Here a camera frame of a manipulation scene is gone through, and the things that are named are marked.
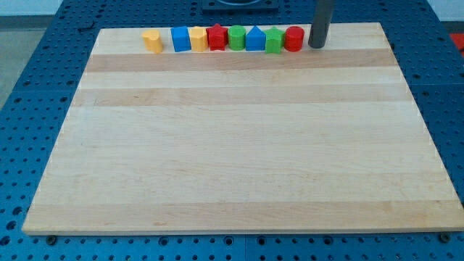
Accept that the yellow hexagon block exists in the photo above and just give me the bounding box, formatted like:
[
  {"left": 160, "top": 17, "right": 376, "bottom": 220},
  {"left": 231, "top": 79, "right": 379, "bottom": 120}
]
[{"left": 189, "top": 26, "right": 208, "bottom": 52}]

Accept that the red object at right edge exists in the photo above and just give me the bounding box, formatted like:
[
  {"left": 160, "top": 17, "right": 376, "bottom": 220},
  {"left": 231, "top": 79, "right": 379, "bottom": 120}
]
[{"left": 449, "top": 33, "right": 464, "bottom": 56}]

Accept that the red star block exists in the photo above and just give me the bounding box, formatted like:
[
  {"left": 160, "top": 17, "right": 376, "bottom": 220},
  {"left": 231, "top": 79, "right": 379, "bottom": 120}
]
[{"left": 206, "top": 23, "right": 228, "bottom": 51}]

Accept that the blue cube block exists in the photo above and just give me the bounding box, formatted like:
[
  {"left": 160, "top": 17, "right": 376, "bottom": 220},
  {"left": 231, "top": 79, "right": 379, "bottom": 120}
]
[{"left": 170, "top": 26, "right": 191, "bottom": 52}]

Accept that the blue triangle block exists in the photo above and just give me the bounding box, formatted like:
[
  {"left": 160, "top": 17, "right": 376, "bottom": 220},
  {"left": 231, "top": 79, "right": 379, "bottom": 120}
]
[{"left": 245, "top": 25, "right": 266, "bottom": 51}]

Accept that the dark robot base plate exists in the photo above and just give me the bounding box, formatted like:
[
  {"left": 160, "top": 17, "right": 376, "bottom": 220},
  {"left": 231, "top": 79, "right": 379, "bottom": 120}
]
[{"left": 199, "top": 0, "right": 280, "bottom": 13}]

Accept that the green star block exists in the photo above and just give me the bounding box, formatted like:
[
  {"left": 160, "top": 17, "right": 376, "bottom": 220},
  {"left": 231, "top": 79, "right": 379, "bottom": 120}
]
[{"left": 264, "top": 27, "right": 285, "bottom": 54}]

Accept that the red cylinder block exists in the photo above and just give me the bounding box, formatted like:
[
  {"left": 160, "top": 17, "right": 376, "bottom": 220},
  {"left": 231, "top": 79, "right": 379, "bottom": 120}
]
[{"left": 284, "top": 26, "right": 305, "bottom": 52}]

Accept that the wooden board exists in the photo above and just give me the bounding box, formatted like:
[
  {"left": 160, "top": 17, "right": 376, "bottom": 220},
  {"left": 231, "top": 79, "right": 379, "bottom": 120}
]
[{"left": 22, "top": 22, "right": 463, "bottom": 236}]

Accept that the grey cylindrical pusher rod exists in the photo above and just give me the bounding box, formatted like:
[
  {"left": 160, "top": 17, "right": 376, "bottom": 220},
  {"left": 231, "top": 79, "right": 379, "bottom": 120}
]
[{"left": 308, "top": 0, "right": 336, "bottom": 49}]

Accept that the green cylinder block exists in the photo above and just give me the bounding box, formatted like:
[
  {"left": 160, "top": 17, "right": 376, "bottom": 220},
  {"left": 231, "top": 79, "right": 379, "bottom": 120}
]
[{"left": 228, "top": 25, "right": 247, "bottom": 51}]

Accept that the yellow heart block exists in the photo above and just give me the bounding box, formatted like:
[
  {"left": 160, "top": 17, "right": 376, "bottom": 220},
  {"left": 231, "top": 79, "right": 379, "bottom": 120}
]
[{"left": 141, "top": 29, "right": 163, "bottom": 54}]

